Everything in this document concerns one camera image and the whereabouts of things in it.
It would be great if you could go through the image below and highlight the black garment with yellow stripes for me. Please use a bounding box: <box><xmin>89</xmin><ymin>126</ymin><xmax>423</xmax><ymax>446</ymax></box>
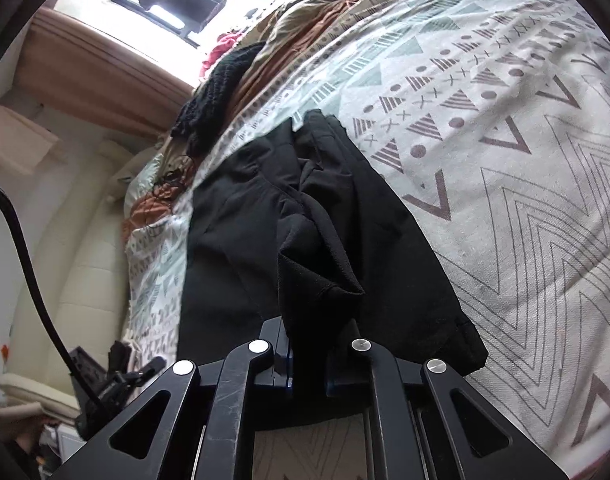
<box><xmin>177</xmin><ymin>110</ymin><xmax>487</xmax><ymax>375</ymax></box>

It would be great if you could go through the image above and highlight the cream upholstered headboard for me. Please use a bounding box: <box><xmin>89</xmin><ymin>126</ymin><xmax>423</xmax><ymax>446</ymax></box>
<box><xmin>0</xmin><ymin>140</ymin><xmax>155</xmax><ymax>419</ymax></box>

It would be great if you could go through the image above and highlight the dark knitted sweater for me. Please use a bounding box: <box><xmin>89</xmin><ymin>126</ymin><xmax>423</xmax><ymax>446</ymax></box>
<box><xmin>170</xmin><ymin>42</ymin><xmax>265</xmax><ymax>158</ymax></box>

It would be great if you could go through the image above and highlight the patterned white bed cover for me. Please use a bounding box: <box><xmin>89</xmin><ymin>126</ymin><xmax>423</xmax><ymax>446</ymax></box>
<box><xmin>126</xmin><ymin>0</ymin><xmax>610</xmax><ymax>479</ymax></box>

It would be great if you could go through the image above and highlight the left brown curtain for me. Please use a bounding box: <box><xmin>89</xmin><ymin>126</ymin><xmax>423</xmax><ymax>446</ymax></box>
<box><xmin>14</xmin><ymin>8</ymin><xmax>192</xmax><ymax>139</ymax></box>

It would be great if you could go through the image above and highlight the red cloth on windowsill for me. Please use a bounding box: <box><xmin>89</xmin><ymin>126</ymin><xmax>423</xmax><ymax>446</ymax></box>
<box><xmin>200</xmin><ymin>29</ymin><xmax>244</xmax><ymax>78</ymax></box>

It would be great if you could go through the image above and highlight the brown and beige duvet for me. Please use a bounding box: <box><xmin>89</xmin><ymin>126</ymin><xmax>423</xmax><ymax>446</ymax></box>
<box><xmin>122</xmin><ymin>0</ymin><xmax>359</xmax><ymax>240</ymax></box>

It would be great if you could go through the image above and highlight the thin black wire on bed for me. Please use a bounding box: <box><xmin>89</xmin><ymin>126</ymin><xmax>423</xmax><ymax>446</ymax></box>
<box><xmin>152</xmin><ymin>164</ymin><xmax>191</xmax><ymax>201</ymax></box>

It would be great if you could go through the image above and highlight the black cable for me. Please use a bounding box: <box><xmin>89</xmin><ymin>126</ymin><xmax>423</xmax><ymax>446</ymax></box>
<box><xmin>0</xmin><ymin>179</ymin><xmax>94</xmax><ymax>411</ymax></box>

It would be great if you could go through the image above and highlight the beige cloth wall cover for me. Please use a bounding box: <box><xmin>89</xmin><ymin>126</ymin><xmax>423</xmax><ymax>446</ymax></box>
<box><xmin>0</xmin><ymin>105</ymin><xmax>60</xmax><ymax>176</ymax></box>

